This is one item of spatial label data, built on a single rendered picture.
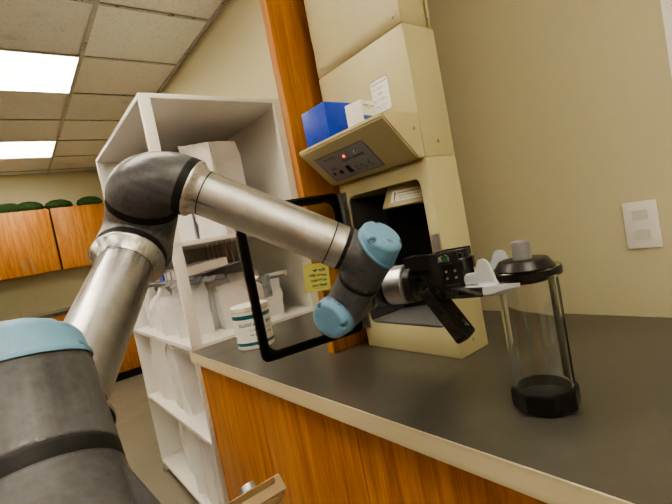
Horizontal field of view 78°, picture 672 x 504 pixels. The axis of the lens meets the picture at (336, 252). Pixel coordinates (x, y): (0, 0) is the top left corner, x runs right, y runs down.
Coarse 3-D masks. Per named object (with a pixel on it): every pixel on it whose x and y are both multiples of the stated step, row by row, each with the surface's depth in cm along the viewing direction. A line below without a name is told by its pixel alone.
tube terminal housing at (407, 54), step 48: (384, 48) 97; (432, 48) 98; (336, 96) 113; (432, 96) 97; (432, 144) 96; (384, 192) 124; (432, 192) 94; (384, 336) 116; (432, 336) 102; (480, 336) 101
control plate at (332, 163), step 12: (360, 144) 97; (324, 156) 107; (336, 156) 105; (348, 156) 103; (360, 156) 101; (372, 156) 99; (324, 168) 111; (336, 168) 109; (360, 168) 105; (372, 168) 103; (336, 180) 114
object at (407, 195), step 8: (400, 184) 106; (408, 184) 105; (416, 184) 104; (392, 192) 107; (400, 192) 105; (408, 192) 104; (416, 192) 104; (384, 200) 112; (392, 200) 107; (400, 200) 105; (408, 200) 104; (416, 200) 103; (384, 208) 110; (392, 208) 118
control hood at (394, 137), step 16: (384, 112) 87; (400, 112) 90; (352, 128) 94; (368, 128) 91; (384, 128) 89; (400, 128) 89; (416, 128) 93; (320, 144) 104; (336, 144) 101; (368, 144) 96; (384, 144) 94; (400, 144) 91; (416, 144) 92; (384, 160) 98; (400, 160) 96; (352, 176) 109
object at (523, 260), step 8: (520, 240) 67; (528, 240) 66; (512, 248) 67; (520, 248) 66; (528, 248) 66; (520, 256) 66; (528, 256) 66; (536, 256) 67; (544, 256) 66; (504, 264) 66; (512, 264) 65; (520, 264) 64; (528, 264) 64; (536, 264) 63; (544, 264) 63; (552, 264) 64; (496, 272) 67; (504, 272) 65; (512, 272) 64; (520, 272) 64
